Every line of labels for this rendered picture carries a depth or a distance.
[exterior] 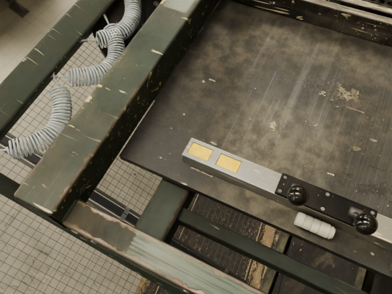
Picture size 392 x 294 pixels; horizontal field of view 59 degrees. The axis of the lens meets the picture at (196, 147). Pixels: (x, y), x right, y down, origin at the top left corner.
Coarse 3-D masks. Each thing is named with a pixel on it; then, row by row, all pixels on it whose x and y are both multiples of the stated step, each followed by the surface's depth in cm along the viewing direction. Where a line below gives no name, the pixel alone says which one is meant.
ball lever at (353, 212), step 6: (354, 210) 69; (360, 210) 69; (354, 216) 69; (360, 216) 59; (366, 216) 59; (372, 216) 59; (354, 222) 60; (360, 222) 59; (366, 222) 58; (372, 222) 58; (360, 228) 59; (366, 228) 58; (372, 228) 58; (366, 234) 59
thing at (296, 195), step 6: (294, 186) 62; (300, 186) 62; (288, 192) 62; (294, 192) 61; (300, 192) 61; (306, 192) 61; (288, 198) 62; (294, 198) 61; (300, 198) 61; (306, 198) 61; (294, 204) 62; (300, 204) 62
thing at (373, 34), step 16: (240, 0) 106; (256, 0) 103; (272, 0) 101; (288, 0) 99; (304, 0) 96; (320, 0) 96; (336, 0) 96; (352, 0) 95; (288, 16) 103; (304, 16) 101; (320, 16) 98; (336, 16) 96; (352, 16) 94; (368, 16) 92; (384, 16) 92; (352, 32) 98; (368, 32) 95; (384, 32) 93
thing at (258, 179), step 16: (192, 160) 79; (208, 160) 78; (240, 160) 78; (224, 176) 78; (240, 176) 76; (256, 176) 76; (272, 176) 76; (256, 192) 78; (272, 192) 74; (304, 208) 73; (336, 224) 72; (384, 224) 69; (368, 240) 71; (384, 240) 68
